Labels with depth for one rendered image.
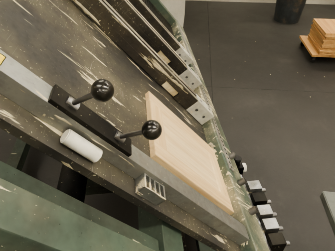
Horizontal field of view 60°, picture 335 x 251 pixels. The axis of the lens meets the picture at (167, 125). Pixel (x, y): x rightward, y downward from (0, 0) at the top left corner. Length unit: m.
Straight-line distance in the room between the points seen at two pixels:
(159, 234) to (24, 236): 0.42
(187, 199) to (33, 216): 0.45
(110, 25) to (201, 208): 0.69
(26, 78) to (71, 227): 0.27
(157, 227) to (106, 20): 0.71
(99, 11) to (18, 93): 0.60
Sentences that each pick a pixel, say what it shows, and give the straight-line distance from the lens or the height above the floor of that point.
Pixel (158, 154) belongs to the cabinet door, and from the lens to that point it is 0.79.
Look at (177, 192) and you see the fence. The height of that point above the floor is 1.18.
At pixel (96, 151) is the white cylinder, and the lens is 0.58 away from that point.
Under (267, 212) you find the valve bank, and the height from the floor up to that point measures 0.77.
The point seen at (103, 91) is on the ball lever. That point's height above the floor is 1.51.
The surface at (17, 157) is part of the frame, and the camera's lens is 2.47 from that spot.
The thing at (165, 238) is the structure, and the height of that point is 1.11.
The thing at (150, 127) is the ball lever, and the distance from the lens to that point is 0.52.
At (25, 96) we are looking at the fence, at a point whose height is 1.48.
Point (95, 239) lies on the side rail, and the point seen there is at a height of 1.38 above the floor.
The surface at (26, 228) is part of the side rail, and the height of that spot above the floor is 1.45.
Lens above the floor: 1.76
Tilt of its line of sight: 40 degrees down
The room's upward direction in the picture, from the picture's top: straight up
